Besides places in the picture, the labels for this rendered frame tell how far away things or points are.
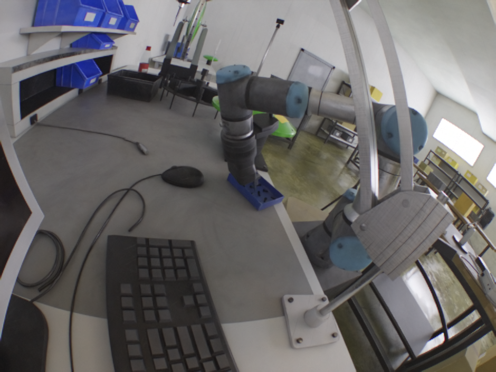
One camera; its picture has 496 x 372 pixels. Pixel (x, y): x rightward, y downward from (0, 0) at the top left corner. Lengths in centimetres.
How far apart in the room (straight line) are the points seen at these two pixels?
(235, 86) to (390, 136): 26
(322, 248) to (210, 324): 36
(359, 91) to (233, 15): 522
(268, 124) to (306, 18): 559
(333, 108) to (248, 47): 504
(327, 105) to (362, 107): 20
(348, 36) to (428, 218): 22
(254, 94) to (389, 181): 26
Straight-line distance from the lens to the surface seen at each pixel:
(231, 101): 38
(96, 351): 31
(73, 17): 81
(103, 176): 51
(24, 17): 91
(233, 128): 40
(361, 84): 25
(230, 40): 535
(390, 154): 36
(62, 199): 47
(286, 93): 34
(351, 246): 40
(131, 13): 149
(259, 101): 35
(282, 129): 65
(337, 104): 44
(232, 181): 56
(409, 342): 188
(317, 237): 57
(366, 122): 24
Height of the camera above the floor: 122
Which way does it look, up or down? 31 degrees down
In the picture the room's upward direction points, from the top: 25 degrees clockwise
